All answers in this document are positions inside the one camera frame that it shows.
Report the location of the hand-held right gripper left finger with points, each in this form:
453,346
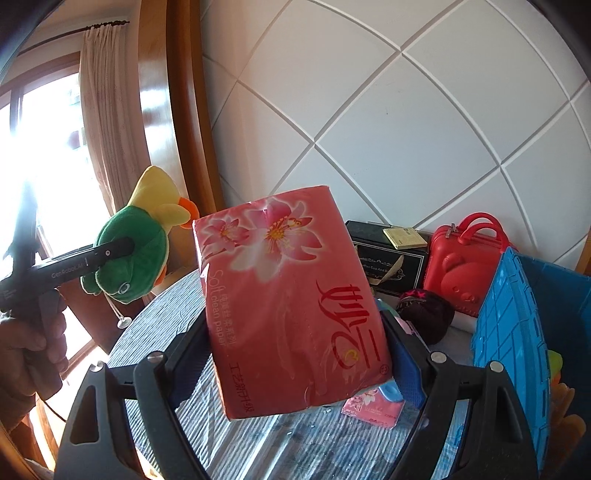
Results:
191,369

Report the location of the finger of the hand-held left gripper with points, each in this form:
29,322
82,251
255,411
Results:
115,248
27,221

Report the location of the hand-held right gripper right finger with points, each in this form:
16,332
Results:
408,374

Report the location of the green plush turtle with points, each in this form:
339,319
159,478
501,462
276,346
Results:
134,249

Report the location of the blue plastic crate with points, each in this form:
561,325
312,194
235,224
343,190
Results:
512,332

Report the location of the pink floral tissue pack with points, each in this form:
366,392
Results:
369,410
286,300

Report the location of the person's left hand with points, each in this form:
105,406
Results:
27,364

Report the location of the blue shoe insole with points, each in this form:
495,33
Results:
391,391

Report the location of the black red pouch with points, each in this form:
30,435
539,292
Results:
427,316

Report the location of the window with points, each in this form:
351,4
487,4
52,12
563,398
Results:
46,138

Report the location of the black gift box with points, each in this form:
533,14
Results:
406,267

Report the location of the red bear suitcase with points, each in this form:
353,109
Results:
461,272

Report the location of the beige curtain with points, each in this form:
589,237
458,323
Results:
111,115

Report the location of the yellow sticky note pad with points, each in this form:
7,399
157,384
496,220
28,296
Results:
405,238

